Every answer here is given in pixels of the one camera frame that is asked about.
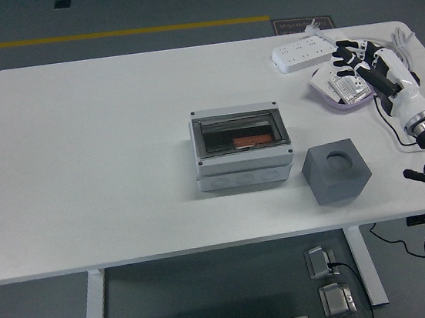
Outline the transparent hinged box lid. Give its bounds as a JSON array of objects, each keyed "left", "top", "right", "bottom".
[{"left": 193, "top": 105, "right": 293, "bottom": 159}]

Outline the grey cube battery holder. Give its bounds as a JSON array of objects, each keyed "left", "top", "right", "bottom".
[{"left": 297, "top": 135, "right": 376, "bottom": 209}]

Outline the metal floor socket box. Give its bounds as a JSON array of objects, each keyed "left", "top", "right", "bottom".
[
  {"left": 303, "top": 243, "right": 343, "bottom": 282},
  {"left": 317, "top": 280, "right": 359, "bottom": 318}
]

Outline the white power strip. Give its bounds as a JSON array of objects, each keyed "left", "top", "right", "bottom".
[{"left": 269, "top": 33, "right": 340, "bottom": 75}]

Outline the grey plastic junction box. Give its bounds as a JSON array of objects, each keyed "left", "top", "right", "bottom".
[{"left": 186, "top": 99, "right": 299, "bottom": 195}]

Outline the white table leg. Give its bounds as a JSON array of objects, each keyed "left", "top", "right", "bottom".
[
  {"left": 343, "top": 223, "right": 390, "bottom": 310},
  {"left": 74, "top": 269, "right": 111, "bottom": 318}
]

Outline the thin black adapter cable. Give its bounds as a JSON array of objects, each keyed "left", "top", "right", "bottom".
[{"left": 373, "top": 90, "right": 423, "bottom": 152}]

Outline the dark floor sign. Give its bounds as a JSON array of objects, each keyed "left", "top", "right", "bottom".
[{"left": 270, "top": 12, "right": 336, "bottom": 38}]

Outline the orange cylindrical battery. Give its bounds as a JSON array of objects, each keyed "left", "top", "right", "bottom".
[{"left": 232, "top": 132, "right": 274, "bottom": 151}]

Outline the purple oval tray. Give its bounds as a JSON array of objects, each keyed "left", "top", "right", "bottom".
[{"left": 306, "top": 61, "right": 381, "bottom": 117}]

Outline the printed white socket packet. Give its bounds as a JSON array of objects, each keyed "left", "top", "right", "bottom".
[{"left": 326, "top": 72, "right": 375, "bottom": 108}]

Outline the white plain socket panel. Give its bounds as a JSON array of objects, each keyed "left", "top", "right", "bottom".
[{"left": 309, "top": 63, "right": 346, "bottom": 103}]

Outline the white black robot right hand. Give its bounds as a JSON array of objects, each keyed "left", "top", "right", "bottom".
[{"left": 329, "top": 29, "right": 425, "bottom": 139}]

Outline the white power cord with plug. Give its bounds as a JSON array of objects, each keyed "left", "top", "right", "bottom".
[{"left": 303, "top": 6, "right": 420, "bottom": 86}]

